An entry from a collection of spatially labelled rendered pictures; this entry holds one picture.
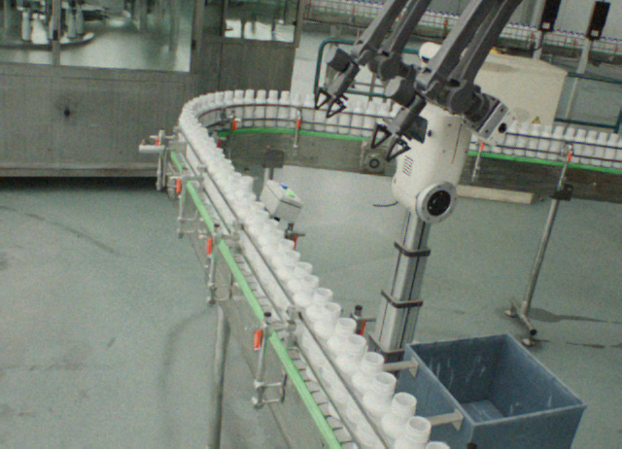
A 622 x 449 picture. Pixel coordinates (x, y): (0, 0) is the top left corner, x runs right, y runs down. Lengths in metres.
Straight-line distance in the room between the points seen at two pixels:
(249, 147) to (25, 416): 1.50
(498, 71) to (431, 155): 3.53
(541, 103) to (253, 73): 2.85
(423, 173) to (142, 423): 1.47
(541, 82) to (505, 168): 2.49
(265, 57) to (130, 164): 2.49
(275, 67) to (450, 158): 4.85
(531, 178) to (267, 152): 1.33
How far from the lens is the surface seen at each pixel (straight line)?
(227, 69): 6.85
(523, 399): 1.82
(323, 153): 3.25
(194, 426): 2.81
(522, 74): 5.81
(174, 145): 2.52
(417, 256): 2.45
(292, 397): 1.43
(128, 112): 4.80
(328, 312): 1.31
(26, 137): 4.82
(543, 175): 3.54
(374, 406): 1.15
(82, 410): 2.89
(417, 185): 2.30
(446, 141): 2.25
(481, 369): 1.86
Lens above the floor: 1.81
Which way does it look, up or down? 22 degrees down
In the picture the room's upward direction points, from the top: 8 degrees clockwise
